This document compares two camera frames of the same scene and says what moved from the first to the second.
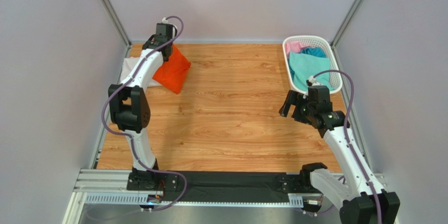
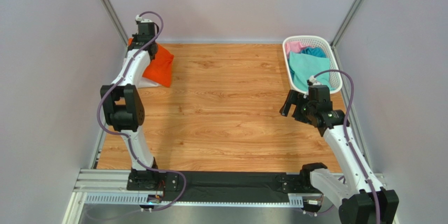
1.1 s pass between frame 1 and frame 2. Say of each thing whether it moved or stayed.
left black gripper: moved
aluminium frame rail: stayed
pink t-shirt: stayed
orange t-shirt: moved
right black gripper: stayed
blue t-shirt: stayed
